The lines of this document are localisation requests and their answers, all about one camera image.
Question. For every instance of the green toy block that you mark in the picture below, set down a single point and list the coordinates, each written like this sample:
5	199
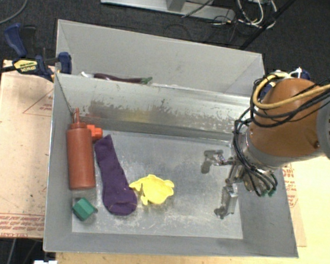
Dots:
84	209

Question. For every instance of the yellow toy animal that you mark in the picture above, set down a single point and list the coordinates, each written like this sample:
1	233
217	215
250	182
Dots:
154	190

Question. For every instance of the brown cardboard board, red print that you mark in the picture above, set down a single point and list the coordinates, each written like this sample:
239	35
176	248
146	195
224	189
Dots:
20	146

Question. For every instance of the small orange block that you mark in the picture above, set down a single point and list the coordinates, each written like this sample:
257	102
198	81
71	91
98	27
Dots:
96	132

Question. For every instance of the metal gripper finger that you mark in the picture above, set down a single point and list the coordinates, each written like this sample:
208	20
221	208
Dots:
229	200
209	158

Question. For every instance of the red-brown squeeze bottle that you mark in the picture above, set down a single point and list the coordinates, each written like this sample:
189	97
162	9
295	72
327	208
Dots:
80	160

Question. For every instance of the grey metal bin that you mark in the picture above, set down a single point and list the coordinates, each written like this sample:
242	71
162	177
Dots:
168	60

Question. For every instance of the purple sock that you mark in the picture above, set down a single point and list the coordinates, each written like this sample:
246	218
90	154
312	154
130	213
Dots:
114	179

